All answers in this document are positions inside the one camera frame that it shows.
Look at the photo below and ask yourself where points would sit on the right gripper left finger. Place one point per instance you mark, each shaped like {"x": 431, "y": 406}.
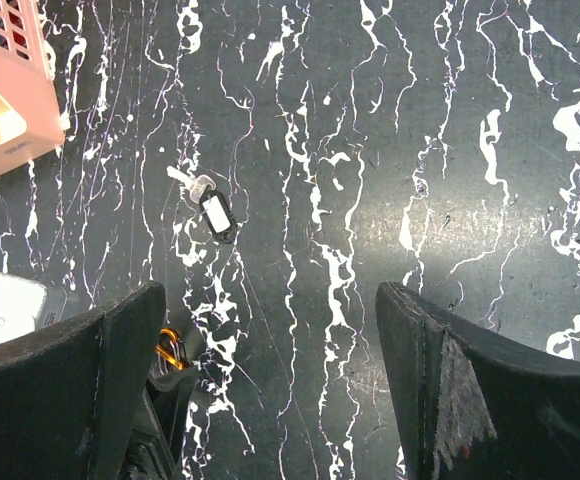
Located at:
{"x": 69, "y": 391}

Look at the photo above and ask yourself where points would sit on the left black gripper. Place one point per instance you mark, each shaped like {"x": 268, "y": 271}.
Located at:
{"x": 156, "y": 441}

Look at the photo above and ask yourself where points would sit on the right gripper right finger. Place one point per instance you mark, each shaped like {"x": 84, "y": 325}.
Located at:
{"x": 473, "y": 404}

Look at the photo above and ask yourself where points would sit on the orange carabiner keyring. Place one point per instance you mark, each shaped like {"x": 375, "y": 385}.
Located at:
{"x": 171, "y": 353}

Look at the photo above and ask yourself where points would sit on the key with black tag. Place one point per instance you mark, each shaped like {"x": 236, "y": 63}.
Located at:
{"x": 213, "y": 205}

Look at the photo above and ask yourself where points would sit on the orange plastic file organizer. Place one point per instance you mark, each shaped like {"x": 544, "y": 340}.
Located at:
{"x": 30, "y": 121}

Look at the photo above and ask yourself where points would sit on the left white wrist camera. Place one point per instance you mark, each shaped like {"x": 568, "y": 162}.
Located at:
{"x": 28, "y": 305}

